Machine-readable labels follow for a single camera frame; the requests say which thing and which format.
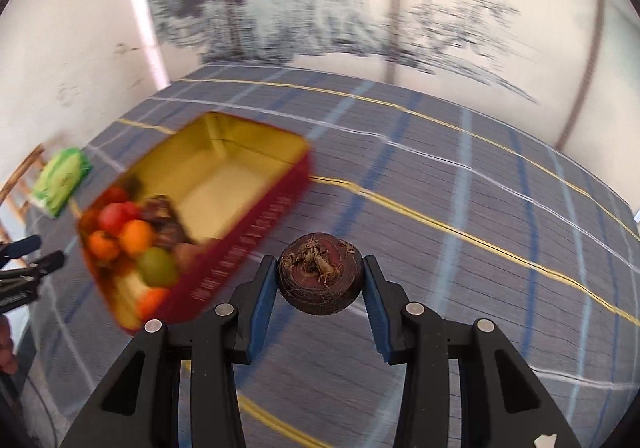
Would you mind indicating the brown longan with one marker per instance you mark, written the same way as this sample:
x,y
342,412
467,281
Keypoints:
x,y
188,256

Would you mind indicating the orange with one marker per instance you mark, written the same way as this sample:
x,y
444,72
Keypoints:
x,y
151,303
103,246
137,237

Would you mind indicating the brown water chestnut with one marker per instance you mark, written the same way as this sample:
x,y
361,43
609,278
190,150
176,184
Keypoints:
x,y
310,295
156,209
169,235

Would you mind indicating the red tomato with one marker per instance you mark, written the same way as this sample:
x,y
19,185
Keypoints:
x,y
114,219

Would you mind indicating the red tin box gold inside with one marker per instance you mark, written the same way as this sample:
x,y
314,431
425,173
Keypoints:
x,y
230,177

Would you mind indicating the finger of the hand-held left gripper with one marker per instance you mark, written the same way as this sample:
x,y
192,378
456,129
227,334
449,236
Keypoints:
x,y
22,247
47,262

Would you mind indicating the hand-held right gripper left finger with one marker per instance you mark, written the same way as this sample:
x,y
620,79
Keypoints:
x,y
262,303

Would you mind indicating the grey plaid tablecloth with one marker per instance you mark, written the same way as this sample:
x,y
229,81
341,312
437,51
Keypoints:
x,y
450,253

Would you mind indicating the wooden chair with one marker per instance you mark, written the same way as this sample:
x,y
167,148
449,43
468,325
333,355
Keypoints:
x,y
17,188

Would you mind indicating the green tomato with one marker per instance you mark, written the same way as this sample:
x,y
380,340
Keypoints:
x,y
157,267

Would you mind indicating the person's left hand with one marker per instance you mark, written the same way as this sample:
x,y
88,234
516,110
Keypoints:
x,y
6,343

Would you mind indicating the green tissue pack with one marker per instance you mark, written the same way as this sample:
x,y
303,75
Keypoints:
x,y
60,177

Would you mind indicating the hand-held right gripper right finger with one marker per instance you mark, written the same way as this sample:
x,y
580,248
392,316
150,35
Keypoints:
x,y
376,308

